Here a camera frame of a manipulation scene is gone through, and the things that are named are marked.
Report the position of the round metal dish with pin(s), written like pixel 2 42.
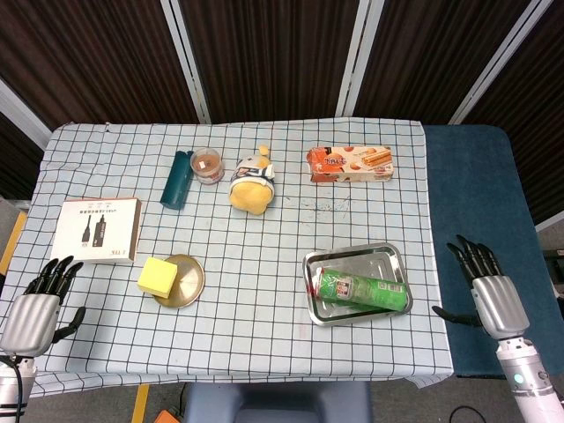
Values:
pixel 189 282

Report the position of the black box device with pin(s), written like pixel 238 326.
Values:
pixel 554 262

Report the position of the orange biscuit box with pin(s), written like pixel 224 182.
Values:
pixel 348 165

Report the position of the yellow foam block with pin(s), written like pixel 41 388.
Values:
pixel 156 275

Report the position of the yellow floor tape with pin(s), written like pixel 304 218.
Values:
pixel 13 240
pixel 141 403

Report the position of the clear jar brown contents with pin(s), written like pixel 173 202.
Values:
pixel 207 165

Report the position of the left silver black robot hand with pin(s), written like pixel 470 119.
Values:
pixel 28 317

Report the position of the yellow plush toy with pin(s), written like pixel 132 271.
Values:
pixel 249 194

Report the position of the green chip can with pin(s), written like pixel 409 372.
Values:
pixel 370 291

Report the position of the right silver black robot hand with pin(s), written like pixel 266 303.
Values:
pixel 500 304

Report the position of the teal plastic container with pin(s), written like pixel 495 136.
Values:
pixel 176 185

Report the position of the rectangular steel tray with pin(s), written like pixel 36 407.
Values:
pixel 374 260

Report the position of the white partition frame post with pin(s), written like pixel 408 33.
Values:
pixel 22 110
pixel 188 75
pixel 359 57
pixel 551 220
pixel 498 61

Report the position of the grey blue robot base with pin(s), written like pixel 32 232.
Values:
pixel 273 405

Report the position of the orange object on floor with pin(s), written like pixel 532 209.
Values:
pixel 166 417

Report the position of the white checkered tablecloth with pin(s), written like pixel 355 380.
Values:
pixel 264 343

